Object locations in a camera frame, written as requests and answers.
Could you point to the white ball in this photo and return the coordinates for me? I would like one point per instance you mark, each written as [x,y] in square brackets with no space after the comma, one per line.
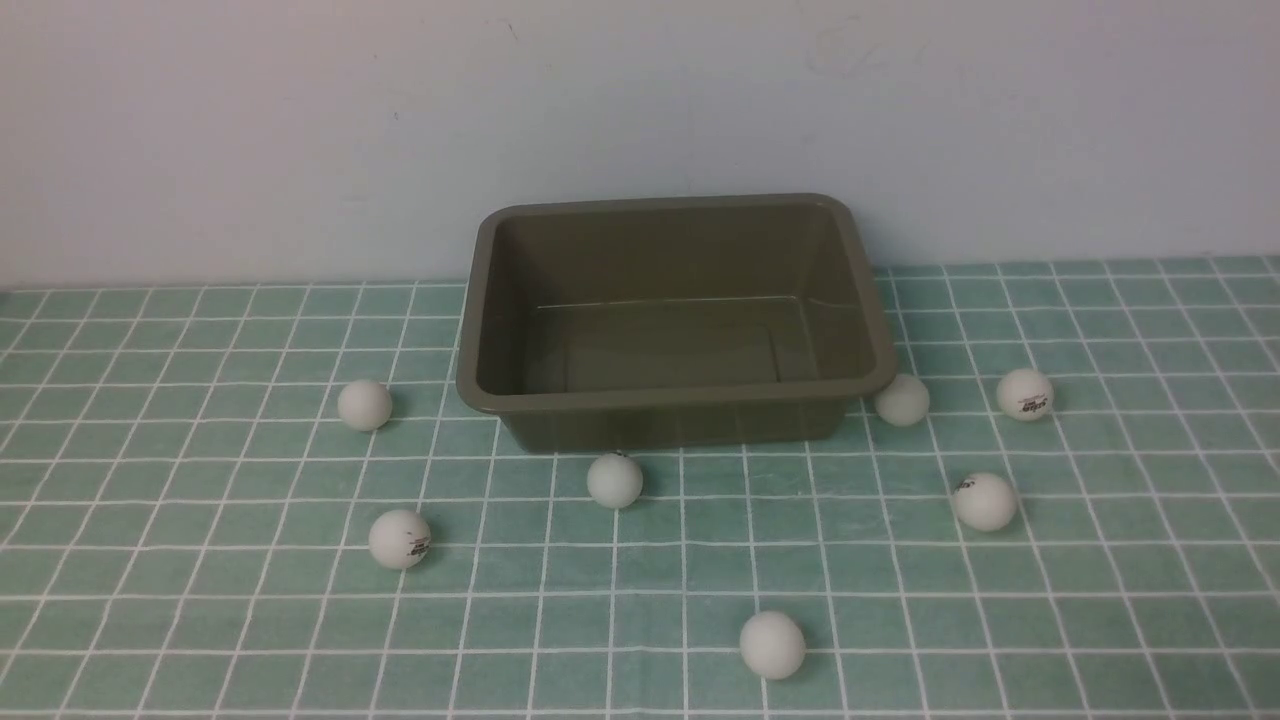
[364,405]
[614,481]
[904,402]
[985,502]
[772,645]
[1025,394]
[399,539]

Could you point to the olive green plastic bin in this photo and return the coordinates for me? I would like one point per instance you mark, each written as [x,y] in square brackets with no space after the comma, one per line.
[657,323]

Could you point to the green checkered tablecloth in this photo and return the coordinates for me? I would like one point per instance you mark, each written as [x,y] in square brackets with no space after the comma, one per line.
[185,519]

